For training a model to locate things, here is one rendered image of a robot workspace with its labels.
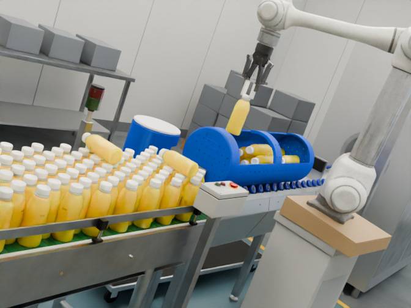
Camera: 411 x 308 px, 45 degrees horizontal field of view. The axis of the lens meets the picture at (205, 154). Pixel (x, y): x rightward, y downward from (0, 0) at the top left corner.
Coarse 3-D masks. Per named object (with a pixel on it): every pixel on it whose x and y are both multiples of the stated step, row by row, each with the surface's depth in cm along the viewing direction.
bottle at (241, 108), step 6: (240, 102) 216; (246, 102) 216; (234, 108) 217; (240, 108) 215; (246, 108) 216; (234, 114) 216; (240, 114) 216; (246, 114) 217; (234, 120) 216; (240, 120) 216; (228, 126) 218; (234, 126) 217; (240, 126) 217; (234, 132) 217
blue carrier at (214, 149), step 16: (208, 128) 226; (224, 128) 241; (192, 144) 232; (208, 144) 226; (224, 144) 221; (240, 144) 272; (272, 144) 253; (288, 144) 298; (304, 144) 292; (192, 160) 232; (208, 160) 226; (224, 160) 221; (304, 160) 292; (208, 176) 226; (224, 176) 221; (240, 176) 230; (256, 176) 242; (272, 176) 256; (288, 176) 272; (304, 176) 289
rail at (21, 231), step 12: (108, 216) 161; (120, 216) 165; (132, 216) 170; (144, 216) 175; (156, 216) 180; (12, 228) 133; (24, 228) 136; (36, 228) 139; (48, 228) 143; (60, 228) 146; (72, 228) 150
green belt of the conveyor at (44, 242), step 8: (192, 216) 207; (200, 216) 210; (152, 224) 186; (160, 224) 189; (80, 232) 161; (104, 232) 167; (112, 232) 169; (120, 232) 171; (128, 232) 173; (16, 240) 144; (48, 240) 150; (56, 240) 151; (72, 240) 155; (80, 240) 156; (8, 248) 138; (16, 248) 140; (24, 248) 141; (32, 248) 143
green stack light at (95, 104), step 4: (88, 96) 208; (88, 100) 208; (92, 100) 208; (96, 100) 208; (100, 100) 210; (84, 104) 210; (88, 104) 209; (92, 104) 208; (96, 104) 209; (88, 108) 209; (92, 108) 209; (96, 108) 210
